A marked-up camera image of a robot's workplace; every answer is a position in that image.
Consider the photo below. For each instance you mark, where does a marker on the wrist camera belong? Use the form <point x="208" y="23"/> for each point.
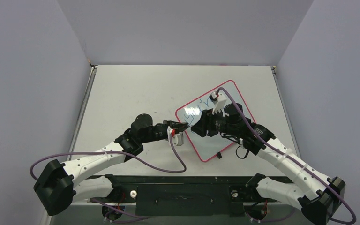
<point x="177" y="139"/>
<point x="219" y="100"/>

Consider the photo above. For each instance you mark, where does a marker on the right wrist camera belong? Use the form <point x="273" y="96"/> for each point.
<point x="219" y="100"/>

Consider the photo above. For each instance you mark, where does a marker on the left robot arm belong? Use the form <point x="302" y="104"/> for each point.
<point x="58" y="184"/>

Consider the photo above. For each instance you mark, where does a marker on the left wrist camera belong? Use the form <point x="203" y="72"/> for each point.
<point x="177" y="139"/>

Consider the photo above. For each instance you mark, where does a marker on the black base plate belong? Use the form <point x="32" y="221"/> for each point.
<point x="183" y="195"/>

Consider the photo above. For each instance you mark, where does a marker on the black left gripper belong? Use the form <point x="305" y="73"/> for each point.
<point x="179" y="127"/>

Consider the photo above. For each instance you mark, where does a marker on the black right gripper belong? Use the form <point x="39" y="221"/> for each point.
<point x="201" y="126"/>

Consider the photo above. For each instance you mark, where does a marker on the pink framed whiteboard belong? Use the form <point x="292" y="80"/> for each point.
<point x="207" y="147"/>

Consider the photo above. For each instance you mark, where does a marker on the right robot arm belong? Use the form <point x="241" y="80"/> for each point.
<point x="315" y="194"/>

